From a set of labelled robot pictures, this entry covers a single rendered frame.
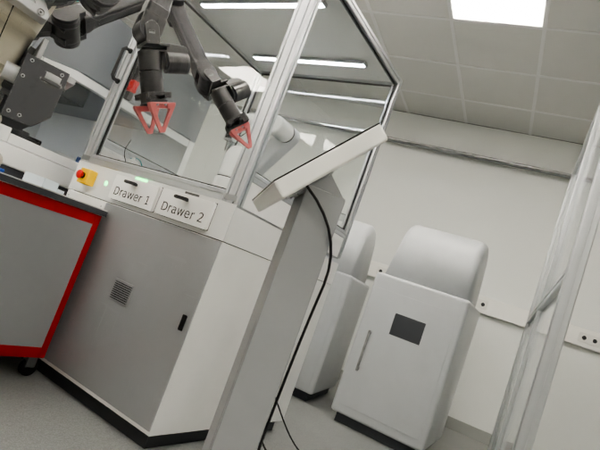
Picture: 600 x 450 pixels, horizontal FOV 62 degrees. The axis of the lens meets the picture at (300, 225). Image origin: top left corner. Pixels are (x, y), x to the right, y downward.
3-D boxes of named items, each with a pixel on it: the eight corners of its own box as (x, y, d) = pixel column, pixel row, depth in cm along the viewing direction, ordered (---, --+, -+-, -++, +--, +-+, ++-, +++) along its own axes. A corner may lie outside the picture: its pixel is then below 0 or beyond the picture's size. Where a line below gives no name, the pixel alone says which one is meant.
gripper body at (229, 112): (245, 124, 163) (233, 104, 162) (247, 116, 153) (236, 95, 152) (227, 133, 161) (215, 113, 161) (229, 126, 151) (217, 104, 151)
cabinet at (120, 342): (143, 455, 174) (224, 241, 183) (-1, 347, 229) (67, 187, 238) (281, 433, 254) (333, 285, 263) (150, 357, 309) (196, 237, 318)
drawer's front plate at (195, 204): (204, 229, 187) (214, 202, 188) (154, 212, 203) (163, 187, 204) (207, 230, 189) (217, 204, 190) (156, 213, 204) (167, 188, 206)
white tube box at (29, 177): (41, 187, 198) (45, 178, 198) (21, 179, 198) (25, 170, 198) (55, 192, 210) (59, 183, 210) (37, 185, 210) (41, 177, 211)
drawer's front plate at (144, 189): (150, 211, 204) (160, 186, 205) (107, 196, 220) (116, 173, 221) (153, 212, 206) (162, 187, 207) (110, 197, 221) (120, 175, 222)
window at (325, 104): (253, 171, 191) (328, -25, 200) (252, 170, 192) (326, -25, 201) (344, 229, 264) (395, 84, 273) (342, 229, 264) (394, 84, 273)
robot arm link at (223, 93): (205, 95, 157) (212, 86, 152) (222, 88, 161) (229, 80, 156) (216, 114, 157) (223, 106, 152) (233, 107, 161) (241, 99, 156)
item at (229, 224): (222, 241, 184) (237, 204, 185) (68, 187, 238) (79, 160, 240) (331, 284, 263) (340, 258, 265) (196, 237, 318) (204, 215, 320)
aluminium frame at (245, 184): (236, 204, 185) (329, -42, 196) (79, 159, 240) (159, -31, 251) (340, 258, 265) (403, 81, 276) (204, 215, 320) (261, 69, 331)
